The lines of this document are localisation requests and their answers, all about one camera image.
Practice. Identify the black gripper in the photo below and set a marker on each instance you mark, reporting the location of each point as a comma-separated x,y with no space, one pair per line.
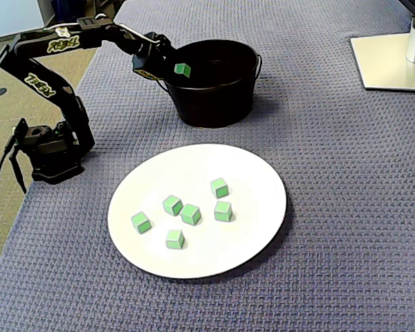
161,59

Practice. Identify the dark furniture legs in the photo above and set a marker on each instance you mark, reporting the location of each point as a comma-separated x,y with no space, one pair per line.
102,10

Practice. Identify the black round floor outlet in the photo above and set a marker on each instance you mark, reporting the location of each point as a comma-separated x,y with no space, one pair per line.
0,91

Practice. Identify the green cube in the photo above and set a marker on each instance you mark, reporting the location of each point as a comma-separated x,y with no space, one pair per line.
191,214
172,205
174,239
140,221
219,187
223,211
182,69

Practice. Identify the white round plate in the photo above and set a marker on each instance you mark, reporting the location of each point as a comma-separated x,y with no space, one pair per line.
245,207

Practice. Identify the white monitor stand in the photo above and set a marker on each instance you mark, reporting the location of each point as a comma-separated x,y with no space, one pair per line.
384,62

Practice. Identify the black metal bucket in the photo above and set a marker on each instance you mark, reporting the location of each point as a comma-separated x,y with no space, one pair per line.
214,103

